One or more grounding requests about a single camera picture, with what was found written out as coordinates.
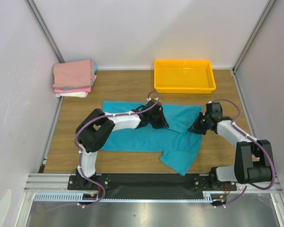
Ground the teal t shirt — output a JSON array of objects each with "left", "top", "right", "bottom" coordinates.
[{"left": 102, "top": 104, "right": 202, "bottom": 176}]

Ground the aluminium frame rail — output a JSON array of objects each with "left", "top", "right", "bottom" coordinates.
[{"left": 24, "top": 173, "right": 282, "bottom": 193}]

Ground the bright pink folded shirt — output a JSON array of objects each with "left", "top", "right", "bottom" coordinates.
[{"left": 54, "top": 74, "right": 97, "bottom": 93}]

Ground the right aluminium corner post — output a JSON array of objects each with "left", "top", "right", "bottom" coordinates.
[{"left": 231, "top": 0, "right": 277, "bottom": 71}]

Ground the dusty pink folded shirt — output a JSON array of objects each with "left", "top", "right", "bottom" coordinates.
[{"left": 53, "top": 60, "right": 94, "bottom": 89}]

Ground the aluminium corner post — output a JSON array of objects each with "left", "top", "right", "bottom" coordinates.
[
  {"left": 231, "top": 0, "right": 277, "bottom": 71},
  {"left": 24, "top": 0, "right": 65, "bottom": 63}
]

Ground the white folded shirt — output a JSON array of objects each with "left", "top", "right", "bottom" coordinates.
[{"left": 55, "top": 92, "right": 88, "bottom": 98}]

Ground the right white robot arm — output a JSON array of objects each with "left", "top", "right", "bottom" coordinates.
[{"left": 187, "top": 99, "right": 275, "bottom": 190}]

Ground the white slotted cable duct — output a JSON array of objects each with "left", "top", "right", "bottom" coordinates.
[{"left": 34, "top": 192, "right": 213, "bottom": 203}]

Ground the yellow plastic tray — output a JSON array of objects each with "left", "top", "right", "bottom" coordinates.
[{"left": 154, "top": 60, "right": 216, "bottom": 94}]

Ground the left aluminium corner post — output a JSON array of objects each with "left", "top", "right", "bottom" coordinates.
[{"left": 24, "top": 0, "right": 65, "bottom": 63}]

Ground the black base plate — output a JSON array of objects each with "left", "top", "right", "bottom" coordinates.
[{"left": 67, "top": 173, "right": 237, "bottom": 201}]

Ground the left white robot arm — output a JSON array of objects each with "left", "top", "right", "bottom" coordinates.
[{"left": 75, "top": 98, "right": 169, "bottom": 189}]

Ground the light blue folded shirt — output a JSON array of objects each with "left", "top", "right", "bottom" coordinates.
[{"left": 64, "top": 64, "right": 97, "bottom": 91}]

